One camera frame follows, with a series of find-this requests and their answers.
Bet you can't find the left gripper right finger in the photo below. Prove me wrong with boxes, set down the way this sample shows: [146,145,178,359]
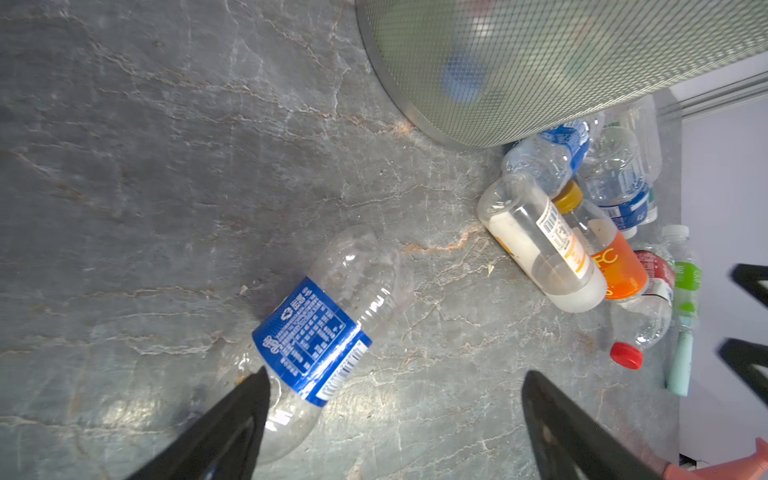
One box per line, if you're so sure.
[521,370,659,479]

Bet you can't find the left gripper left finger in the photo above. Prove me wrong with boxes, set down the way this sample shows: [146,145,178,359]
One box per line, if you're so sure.
[131,368,270,480]

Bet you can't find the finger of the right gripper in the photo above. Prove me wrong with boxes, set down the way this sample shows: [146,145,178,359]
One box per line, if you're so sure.
[718,338,768,405]
[730,263,768,307]

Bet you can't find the crushed blue label bottle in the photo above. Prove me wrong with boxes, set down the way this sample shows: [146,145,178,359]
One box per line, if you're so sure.
[208,225,412,465]

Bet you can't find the white label milky bottle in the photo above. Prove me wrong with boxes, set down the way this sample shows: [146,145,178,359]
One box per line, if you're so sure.
[477,172,607,313]

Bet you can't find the blue label bottle near bin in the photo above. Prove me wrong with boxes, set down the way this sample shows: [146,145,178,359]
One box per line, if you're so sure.
[501,114,604,198]

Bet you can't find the green mesh trash bin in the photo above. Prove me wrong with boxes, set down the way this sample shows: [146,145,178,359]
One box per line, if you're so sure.
[355,1,767,149]

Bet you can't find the green label bottle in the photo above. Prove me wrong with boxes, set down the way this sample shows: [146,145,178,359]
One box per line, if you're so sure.
[661,225,702,331]

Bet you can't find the pink watering can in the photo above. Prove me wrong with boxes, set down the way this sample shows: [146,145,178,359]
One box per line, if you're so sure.
[662,438,767,480]

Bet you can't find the red label bottle red cap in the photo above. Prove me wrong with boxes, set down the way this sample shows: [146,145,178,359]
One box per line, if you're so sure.
[609,242,676,370]

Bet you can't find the orange label juice bottle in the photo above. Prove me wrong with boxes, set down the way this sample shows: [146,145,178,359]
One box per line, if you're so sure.
[553,180,649,301]

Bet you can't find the blue label bottle far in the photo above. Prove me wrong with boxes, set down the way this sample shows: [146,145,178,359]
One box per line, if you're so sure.
[576,126,650,238]

